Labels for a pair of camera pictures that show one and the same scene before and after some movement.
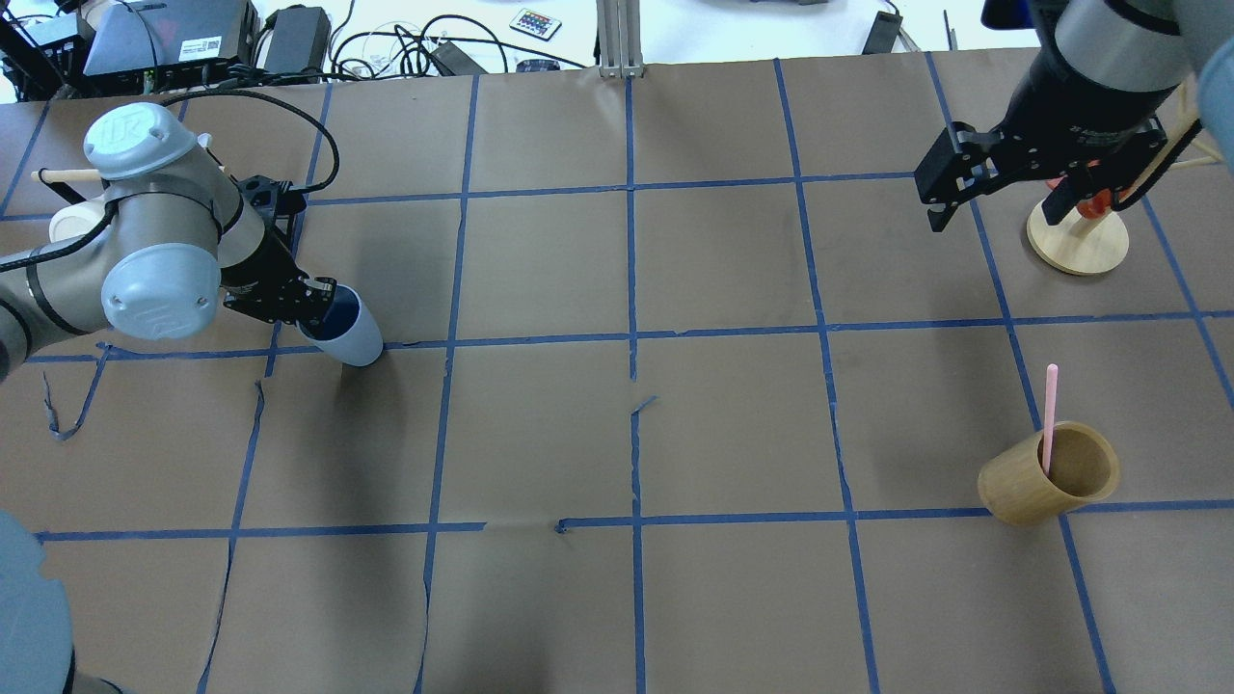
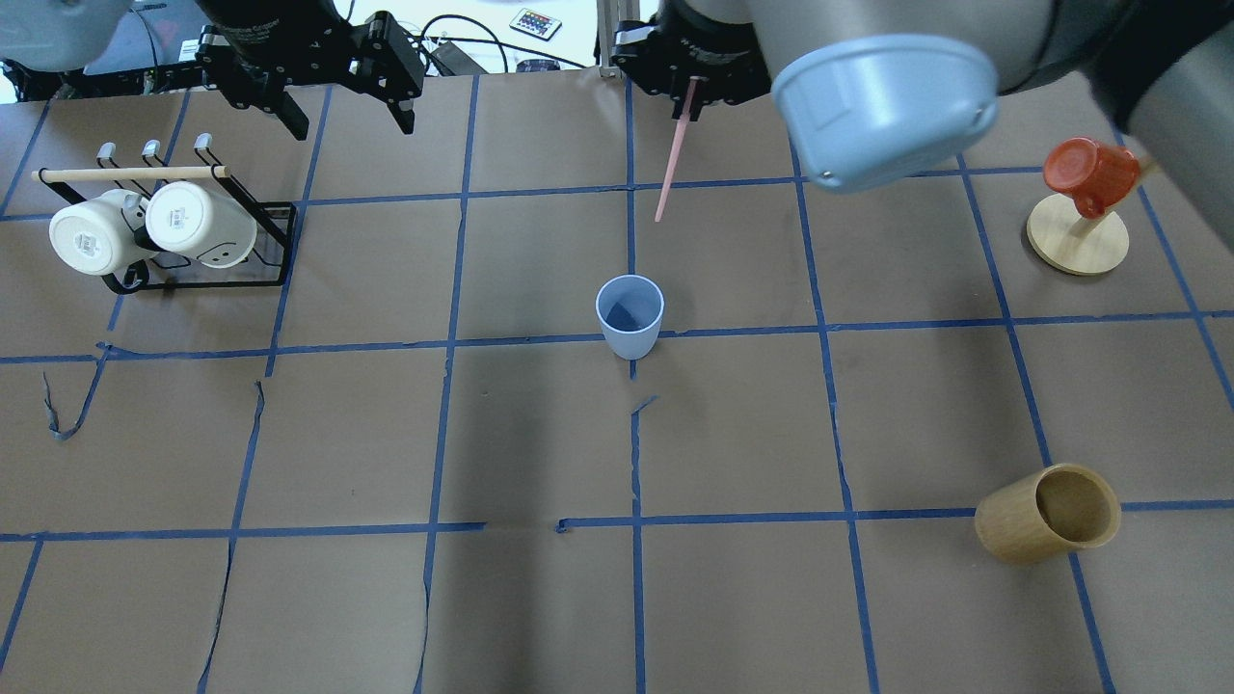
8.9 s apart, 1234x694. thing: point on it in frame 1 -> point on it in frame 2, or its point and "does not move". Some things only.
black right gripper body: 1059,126 -> 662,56
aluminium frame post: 620,39 does not move
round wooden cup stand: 1078,245 does not move
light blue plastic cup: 347,332 -> 630,309
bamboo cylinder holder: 1086,464 -> 1048,514
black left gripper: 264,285 -> 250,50
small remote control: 535,23 does not move
